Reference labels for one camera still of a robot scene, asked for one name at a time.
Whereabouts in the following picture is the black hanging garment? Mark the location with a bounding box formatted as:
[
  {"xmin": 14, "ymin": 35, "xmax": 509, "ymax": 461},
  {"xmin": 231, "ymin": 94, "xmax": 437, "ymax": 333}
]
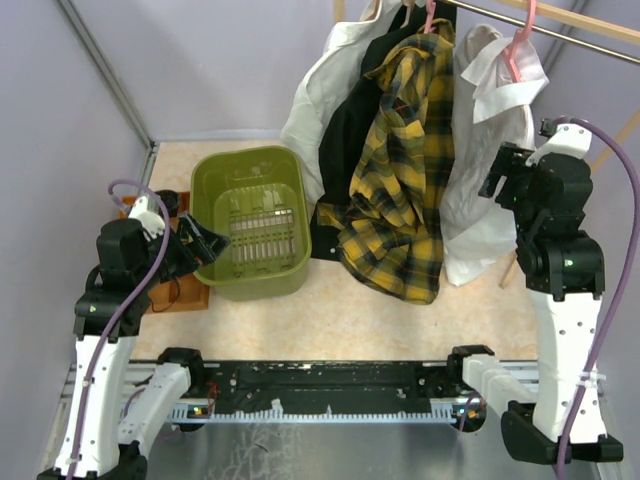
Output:
[{"xmin": 310, "ymin": 4, "xmax": 457, "ymax": 261}]

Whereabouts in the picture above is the metal hanging rod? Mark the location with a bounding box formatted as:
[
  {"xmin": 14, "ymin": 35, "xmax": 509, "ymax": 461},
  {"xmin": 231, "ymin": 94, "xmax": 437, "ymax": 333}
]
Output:
[{"xmin": 439, "ymin": 0, "xmax": 640, "ymax": 67}]

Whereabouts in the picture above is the pink hanger with plaid shirt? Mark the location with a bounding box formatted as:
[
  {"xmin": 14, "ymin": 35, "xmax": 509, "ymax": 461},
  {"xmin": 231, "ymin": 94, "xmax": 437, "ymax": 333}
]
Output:
[{"xmin": 424, "ymin": 0, "xmax": 436, "ymax": 34}]

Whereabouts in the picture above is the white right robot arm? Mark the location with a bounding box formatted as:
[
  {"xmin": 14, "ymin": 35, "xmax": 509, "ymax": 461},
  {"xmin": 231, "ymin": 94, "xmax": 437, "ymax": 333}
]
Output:
[{"xmin": 446, "ymin": 142, "xmax": 624, "ymax": 465}]

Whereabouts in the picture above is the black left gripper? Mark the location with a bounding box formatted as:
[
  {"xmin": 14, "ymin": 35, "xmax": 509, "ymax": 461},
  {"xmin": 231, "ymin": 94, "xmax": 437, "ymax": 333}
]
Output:
[{"xmin": 134, "ymin": 210, "xmax": 230, "ymax": 289}]

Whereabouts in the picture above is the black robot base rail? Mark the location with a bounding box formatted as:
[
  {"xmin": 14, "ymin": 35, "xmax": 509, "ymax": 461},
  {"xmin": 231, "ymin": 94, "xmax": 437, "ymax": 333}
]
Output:
[{"xmin": 185, "ymin": 360, "xmax": 470, "ymax": 415}]

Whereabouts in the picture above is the orange compartment tray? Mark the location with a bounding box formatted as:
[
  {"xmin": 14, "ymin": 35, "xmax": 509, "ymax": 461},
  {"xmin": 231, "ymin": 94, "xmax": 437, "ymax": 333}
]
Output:
[{"xmin": 121, "ymin": 192, "xmax": 210, "ymax": 314}]

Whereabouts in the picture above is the white collared shirt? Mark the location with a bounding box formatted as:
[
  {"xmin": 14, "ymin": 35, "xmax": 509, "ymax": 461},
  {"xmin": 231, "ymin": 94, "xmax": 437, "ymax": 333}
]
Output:
[{"xmin": 440, "ymin": 24, "xmax": 549, "ymax": 286}]

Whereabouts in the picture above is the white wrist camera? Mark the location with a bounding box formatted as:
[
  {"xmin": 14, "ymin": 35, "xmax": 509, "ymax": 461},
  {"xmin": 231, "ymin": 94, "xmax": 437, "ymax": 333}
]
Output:
[
  {"xmin": 128, "ymin": 195, "xmax": 166, "ymax": 241},
  {"xmin": 525, "ymin": 123, "xmax": 592, "ymax": 167}
]

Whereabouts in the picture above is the green plastic basket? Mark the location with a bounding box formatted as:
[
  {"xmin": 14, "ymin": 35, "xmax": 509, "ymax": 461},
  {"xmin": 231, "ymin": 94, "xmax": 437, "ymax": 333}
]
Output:
[{"xmin": 189, "ymin": 145, "xmax": 312, "ymax": 301}]

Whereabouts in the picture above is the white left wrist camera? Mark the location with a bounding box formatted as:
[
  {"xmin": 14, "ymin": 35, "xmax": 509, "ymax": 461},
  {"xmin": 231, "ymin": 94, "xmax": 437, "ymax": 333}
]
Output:
[{"xmin": 128, "ymin": 195, "xmax": 166, "ymax": 241}]

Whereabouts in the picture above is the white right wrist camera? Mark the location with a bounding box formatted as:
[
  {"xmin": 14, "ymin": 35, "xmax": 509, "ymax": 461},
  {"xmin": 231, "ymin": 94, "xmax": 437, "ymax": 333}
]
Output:
[{"xmin": 525, "ymin": 123, "xmax": 592, "ymax": 167}]

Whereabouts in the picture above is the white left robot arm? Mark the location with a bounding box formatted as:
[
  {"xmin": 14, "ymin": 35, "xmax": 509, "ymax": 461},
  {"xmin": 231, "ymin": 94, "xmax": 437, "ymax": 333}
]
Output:
[{"xmin": 38, "ymin": 213, "xmax": 231, "ymax": 479}]

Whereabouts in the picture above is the yellow plaid shirt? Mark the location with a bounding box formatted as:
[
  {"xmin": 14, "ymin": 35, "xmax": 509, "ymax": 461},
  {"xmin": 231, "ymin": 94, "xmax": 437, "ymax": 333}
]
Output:
[{"xmin": 317, "ymin": 20, "xmax": 455, "ymax": 305}]

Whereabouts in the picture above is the wooden rack frame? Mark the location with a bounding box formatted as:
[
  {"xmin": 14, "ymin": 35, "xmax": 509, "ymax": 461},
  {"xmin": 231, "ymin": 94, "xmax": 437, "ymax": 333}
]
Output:
[{"xmin": 332, "ymin": 0, "xmax": 640, "ymax": 289}]

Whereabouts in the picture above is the cream white hanging garment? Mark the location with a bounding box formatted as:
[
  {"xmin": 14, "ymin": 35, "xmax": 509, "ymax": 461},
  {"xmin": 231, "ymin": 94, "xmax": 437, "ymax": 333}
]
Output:
[{"xmin": 280, "ymin": 1, "xmax": 401, "ymax": 203}]

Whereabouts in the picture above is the pink plastic hanger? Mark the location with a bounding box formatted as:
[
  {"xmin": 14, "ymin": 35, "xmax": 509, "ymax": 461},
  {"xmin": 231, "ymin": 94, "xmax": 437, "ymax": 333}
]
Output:
[{"xmin": 502, "ymin": 0, "xmax": 539, "ymax": 84}]

